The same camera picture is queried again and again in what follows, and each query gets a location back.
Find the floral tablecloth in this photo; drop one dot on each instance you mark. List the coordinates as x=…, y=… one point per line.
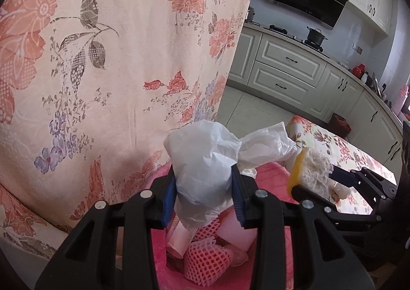
x=336, y=146

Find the white cabinet drawer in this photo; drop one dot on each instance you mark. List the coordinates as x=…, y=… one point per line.
x=282, y=83
x=290, y=59

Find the floral hanging curtain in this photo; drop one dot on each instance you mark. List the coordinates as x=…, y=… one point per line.
x=112, y=69

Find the pink-lined trash bin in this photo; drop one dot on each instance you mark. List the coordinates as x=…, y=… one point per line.
x=272, y=181

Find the black cooking pot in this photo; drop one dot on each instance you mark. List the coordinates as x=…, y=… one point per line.
x=316, y=36

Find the dark bin with red bag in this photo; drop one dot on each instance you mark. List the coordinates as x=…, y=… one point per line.
x=340, y=125

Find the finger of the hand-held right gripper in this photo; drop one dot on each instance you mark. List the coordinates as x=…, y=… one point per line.
x=330, y=211
x=341, y=177

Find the grey wall outlet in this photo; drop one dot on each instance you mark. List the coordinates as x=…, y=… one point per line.
x=357, y=49

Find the red kettle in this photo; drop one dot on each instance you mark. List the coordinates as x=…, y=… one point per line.
x=358, y=70

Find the black and white container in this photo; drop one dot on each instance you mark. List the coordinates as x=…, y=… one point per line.
x=365, y=77

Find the white plastic bag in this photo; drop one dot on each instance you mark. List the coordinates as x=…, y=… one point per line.
x=205, y=174

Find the silver rice cooker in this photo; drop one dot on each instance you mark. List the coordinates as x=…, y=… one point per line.
x=250, y=14

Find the pink foam fruit net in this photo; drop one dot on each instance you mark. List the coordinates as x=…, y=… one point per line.
x=209, y=229
x=208, y=258

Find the white base cabinets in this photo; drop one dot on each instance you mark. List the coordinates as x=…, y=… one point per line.
x=339, y=91

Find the pink thermos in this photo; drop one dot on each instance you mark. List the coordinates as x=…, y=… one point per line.
x=401, y=99

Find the black gas stove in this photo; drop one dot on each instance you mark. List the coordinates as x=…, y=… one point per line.
x=288, y=33

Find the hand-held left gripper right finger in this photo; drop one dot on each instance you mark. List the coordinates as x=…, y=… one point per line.
x=239, y=202

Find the yellow scrubbing sponge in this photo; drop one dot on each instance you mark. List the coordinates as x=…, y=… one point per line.
x=315, y=168

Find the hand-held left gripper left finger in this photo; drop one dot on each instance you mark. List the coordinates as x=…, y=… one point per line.
x=168, y=202

